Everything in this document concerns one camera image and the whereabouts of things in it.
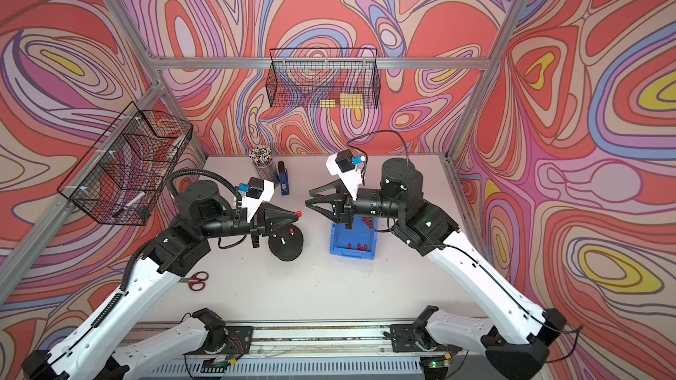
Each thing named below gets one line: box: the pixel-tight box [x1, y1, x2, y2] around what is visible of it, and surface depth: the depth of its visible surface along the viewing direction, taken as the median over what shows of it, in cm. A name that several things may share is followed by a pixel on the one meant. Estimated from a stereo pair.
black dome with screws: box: [267, 224, 304, 262], surface depth 88 cm
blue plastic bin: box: [329, 216, 380, 261], surface depth 93 cm
